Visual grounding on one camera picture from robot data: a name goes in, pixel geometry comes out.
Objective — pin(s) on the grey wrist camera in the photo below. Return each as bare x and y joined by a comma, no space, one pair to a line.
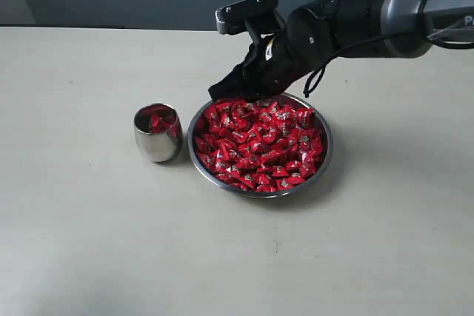
260,16

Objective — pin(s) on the stainless steel cup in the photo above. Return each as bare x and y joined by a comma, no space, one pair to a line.
157,147

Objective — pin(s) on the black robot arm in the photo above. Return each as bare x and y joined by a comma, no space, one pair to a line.
384,28

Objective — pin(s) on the stainless steel bowl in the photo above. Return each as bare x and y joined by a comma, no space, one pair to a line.
262,139

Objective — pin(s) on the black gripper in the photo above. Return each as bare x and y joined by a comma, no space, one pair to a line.
273,63

